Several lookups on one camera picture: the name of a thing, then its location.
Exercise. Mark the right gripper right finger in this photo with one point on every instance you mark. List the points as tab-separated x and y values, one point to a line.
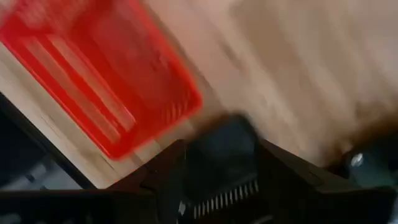
289	193

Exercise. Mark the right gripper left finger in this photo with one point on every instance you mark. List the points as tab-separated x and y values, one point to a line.
168	174

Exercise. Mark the black plastic basket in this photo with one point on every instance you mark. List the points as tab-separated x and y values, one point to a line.
220	155

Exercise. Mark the red plastic basket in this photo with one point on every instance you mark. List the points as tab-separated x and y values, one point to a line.
102	77

